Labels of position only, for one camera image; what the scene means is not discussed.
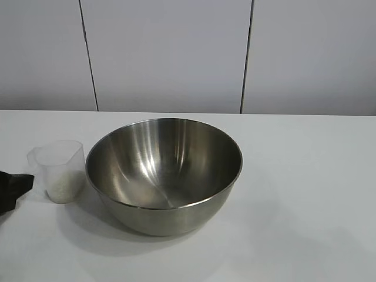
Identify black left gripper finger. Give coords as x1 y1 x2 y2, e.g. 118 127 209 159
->
0 193 19 217
0 170 35 194

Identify translucent plastic measuring cup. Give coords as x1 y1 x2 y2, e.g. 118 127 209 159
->
26 140 86 203

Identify stainless steel mixing bowl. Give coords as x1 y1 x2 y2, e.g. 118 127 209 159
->
85 117 244 237

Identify white rice grains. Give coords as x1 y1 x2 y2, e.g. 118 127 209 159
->
54 170 86 203

